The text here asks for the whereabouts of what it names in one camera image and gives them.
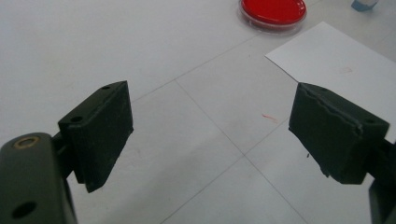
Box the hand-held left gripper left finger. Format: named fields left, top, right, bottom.
left=50, top=80, right=134, bottom=193

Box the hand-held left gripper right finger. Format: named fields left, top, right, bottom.
left=289, top=82, right=396, bottom=185

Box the small blue and white stamp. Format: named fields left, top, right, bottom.
left=350, top=0, right=380, bottom=13

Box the white paper sheet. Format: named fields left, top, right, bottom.
left=264, top=21, right=396, bottom=144

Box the white board table cover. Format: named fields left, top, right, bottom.
left=0, top=0, right=396, bottom=224

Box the round red ink pad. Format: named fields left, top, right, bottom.
left=237, top=0, right=307, bottom=35

